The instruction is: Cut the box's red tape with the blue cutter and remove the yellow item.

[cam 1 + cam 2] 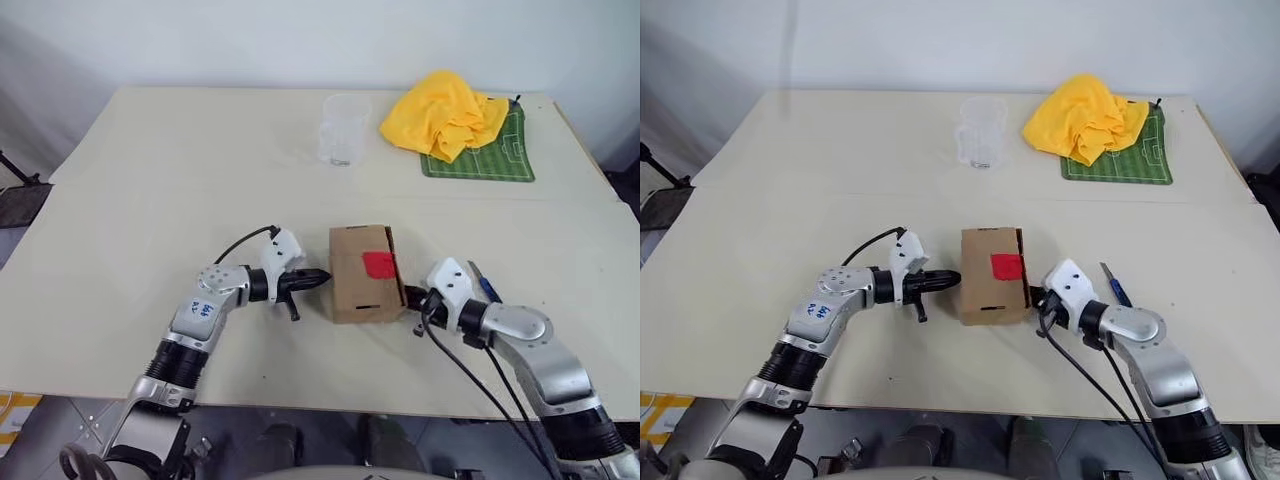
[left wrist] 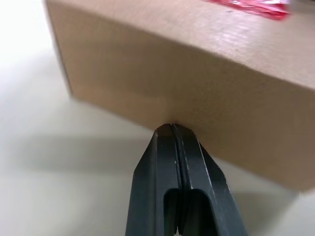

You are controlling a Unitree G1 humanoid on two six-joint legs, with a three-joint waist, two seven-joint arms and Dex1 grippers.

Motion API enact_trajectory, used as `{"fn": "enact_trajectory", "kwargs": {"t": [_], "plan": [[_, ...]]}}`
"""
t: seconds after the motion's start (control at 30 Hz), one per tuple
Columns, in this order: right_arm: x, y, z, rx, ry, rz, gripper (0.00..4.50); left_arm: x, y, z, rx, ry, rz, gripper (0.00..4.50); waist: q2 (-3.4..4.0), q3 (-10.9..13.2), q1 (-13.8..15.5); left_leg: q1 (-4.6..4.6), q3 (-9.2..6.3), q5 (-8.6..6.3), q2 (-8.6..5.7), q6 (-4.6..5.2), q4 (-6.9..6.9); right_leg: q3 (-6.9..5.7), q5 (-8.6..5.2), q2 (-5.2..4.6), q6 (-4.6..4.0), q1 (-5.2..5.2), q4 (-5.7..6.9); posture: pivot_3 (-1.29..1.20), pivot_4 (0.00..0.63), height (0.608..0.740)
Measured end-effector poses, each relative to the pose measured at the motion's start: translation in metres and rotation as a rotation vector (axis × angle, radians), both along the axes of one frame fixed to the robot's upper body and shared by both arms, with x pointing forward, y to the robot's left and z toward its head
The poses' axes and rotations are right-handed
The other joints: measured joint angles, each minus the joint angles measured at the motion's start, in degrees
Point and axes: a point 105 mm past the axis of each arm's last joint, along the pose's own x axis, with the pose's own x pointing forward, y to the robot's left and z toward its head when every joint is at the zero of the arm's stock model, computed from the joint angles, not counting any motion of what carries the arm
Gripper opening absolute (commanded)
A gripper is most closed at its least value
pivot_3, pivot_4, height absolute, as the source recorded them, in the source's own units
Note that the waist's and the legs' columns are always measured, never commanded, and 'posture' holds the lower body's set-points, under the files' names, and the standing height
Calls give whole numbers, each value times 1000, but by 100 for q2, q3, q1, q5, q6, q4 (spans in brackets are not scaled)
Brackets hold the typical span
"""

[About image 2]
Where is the brown cardboard box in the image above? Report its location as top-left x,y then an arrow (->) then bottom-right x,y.
44,0 -> 315,199

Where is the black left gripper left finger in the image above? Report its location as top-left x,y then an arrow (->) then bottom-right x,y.
125,123 -> 183,236

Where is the red packet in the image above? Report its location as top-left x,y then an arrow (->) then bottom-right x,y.
201,0 -> 293,21

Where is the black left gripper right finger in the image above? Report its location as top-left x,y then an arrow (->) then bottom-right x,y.
171,123 -> 249,236

